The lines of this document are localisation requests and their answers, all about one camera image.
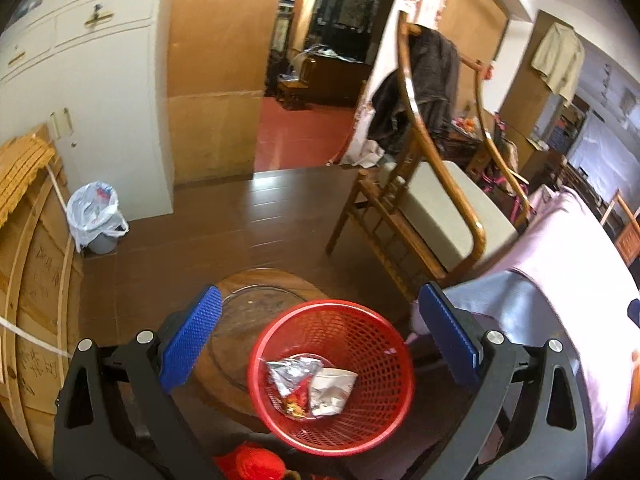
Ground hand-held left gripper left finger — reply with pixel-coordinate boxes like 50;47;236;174
52;285;226;480

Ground small wooden chair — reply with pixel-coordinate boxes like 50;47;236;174
276;80;311;111

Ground beige seat cushion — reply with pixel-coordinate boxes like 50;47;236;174
387;160;518;271

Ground wooden door panel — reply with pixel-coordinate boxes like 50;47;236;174
165;0;293;186

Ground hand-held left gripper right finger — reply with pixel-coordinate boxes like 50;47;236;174
417;281;591;480

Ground round wooden stool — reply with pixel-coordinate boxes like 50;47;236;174
192;267;341;433

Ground dark jacket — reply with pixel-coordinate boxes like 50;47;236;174
367;27;461;156

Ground grey bin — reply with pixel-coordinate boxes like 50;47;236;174
86;230;119;256

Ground light wooden chair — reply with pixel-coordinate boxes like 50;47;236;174
600;187;640;266

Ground dark wooden cabinet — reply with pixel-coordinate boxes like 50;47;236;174
300;0;396;63

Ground white plastic bag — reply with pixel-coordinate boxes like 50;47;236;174
66;180;130;252

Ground cardboard boxes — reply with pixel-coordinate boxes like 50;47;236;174
0;125;86;461

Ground pink cloth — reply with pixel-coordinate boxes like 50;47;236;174
510;187;640;471

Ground white packing strap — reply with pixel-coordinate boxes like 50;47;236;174
0;317;71;358

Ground woven bamboo mat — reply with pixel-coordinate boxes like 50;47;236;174
0;132;56;226

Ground brown wooden sideboard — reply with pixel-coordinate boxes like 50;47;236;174
300;55;373;108

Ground pink bicycle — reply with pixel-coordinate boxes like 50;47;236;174
480;110;531;221

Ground wooden armchair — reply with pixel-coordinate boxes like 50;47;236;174
325;10;533;301

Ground beige hanging jacket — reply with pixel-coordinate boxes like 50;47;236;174
531;22;586;106

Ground white crumpled wrapper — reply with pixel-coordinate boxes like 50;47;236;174
307;367;358;417

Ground red round container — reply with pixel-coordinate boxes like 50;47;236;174
212;442;286;480

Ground white cabinet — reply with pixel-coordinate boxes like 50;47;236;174
0;0;176;221

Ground silver snack wrapper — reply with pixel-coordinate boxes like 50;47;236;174
265;355;323;418

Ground red mesh basket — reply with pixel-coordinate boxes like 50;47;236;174
247;300;416;457

